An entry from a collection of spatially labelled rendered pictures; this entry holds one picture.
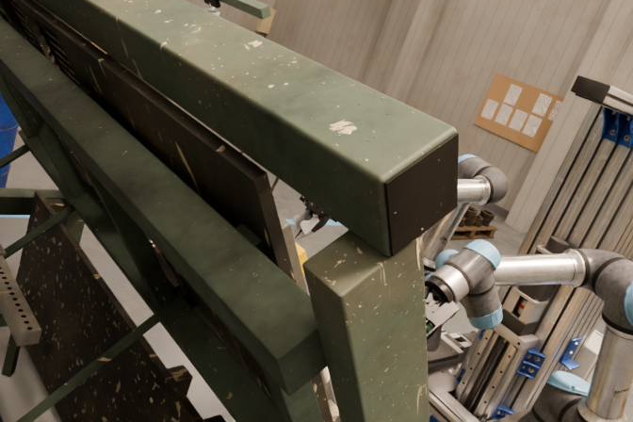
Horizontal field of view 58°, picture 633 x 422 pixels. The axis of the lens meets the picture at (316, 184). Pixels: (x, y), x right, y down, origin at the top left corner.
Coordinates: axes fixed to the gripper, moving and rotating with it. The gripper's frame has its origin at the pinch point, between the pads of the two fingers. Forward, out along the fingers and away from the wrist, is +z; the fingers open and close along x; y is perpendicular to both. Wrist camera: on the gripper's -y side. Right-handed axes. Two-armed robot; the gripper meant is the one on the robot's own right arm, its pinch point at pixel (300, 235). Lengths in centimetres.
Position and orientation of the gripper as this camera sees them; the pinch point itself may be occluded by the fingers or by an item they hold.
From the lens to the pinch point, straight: 174.4
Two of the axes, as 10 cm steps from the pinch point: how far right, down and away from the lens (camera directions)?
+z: -6.4, 7.7, -0.6
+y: -5.0, -4.7, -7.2
